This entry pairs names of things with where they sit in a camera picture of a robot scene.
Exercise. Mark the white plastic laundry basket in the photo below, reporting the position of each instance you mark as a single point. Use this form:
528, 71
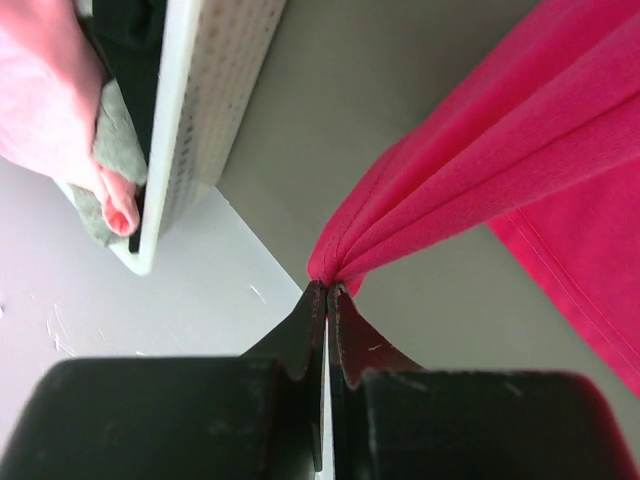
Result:
212, 54

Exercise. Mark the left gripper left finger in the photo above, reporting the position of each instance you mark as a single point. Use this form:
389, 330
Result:
295, 428

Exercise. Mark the black cloth in basket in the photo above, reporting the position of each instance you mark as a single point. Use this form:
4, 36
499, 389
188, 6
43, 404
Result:
130, 35

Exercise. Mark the light pink t shirt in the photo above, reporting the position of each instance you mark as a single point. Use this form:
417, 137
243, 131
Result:
52, 78

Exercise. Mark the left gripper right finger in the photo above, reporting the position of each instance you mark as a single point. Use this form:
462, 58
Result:
355, 348

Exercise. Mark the magenta t shirt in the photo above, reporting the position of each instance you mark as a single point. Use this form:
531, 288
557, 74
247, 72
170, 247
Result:
541, 143

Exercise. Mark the grey cloth in basket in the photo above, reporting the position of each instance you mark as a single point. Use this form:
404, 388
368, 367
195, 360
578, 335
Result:
117, 151

